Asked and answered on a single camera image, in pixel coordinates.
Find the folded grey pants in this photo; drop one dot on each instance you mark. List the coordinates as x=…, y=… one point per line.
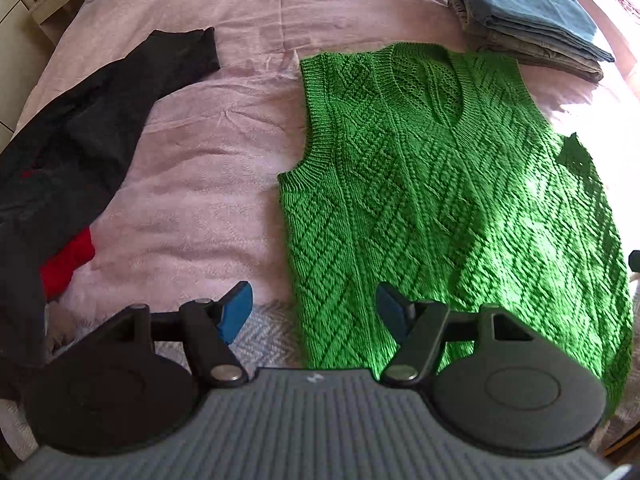
x=550, y=57

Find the folded blue jeans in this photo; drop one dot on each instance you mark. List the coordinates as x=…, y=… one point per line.
x=525, y=5

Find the pink bedspread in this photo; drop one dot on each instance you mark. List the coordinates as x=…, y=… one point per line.
x=200, y=185

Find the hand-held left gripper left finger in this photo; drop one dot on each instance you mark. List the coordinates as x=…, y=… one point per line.
x=235, y=312

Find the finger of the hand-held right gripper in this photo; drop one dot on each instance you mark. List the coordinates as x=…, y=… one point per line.
x=635, y=260

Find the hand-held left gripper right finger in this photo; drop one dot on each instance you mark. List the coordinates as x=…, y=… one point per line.
x=392, y=312

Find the green knit vest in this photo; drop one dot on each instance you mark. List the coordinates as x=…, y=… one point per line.
x=440, y=185

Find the black jacket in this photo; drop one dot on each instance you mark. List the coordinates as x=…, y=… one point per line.
x=75, y=150

